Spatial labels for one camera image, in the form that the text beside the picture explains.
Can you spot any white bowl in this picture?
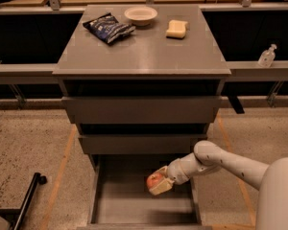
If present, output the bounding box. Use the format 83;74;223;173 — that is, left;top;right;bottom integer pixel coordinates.
124;6;157;26

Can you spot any yellow sponge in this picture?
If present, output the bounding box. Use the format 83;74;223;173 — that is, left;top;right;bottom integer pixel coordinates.
166;20;188;39

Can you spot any clear sanitizer bottle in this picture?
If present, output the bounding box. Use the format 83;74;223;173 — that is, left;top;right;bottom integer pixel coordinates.
258;44;277;68

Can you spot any grey drawer cabinet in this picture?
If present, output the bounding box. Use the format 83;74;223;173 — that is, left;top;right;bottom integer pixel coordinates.
53;4;230;166

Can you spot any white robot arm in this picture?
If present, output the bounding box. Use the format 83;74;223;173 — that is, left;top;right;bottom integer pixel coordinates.
146;141;288;230

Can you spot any red apple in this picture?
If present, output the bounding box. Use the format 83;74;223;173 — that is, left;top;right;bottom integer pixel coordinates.
146;172;163;190

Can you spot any blue chip bag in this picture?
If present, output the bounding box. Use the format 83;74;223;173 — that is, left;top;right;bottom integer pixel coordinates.
83;12;135;44

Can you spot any black chair leg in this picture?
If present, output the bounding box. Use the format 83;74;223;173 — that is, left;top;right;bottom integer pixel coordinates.
0;172;47;230

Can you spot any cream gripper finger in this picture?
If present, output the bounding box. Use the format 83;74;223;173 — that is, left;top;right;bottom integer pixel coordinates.
149;177;174;196
155;166;168;177

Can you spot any grey middle drawer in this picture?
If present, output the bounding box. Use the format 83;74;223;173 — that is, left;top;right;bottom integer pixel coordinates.
79;134;207;154

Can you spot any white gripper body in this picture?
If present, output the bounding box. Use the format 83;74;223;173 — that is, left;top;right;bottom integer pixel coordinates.
167;158;192;185

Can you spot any grey top drawer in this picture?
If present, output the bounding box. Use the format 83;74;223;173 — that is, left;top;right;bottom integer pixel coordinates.
62;96;221;125

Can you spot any grey open bottom drawer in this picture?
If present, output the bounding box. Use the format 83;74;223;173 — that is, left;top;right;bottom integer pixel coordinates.
77;154;212;230

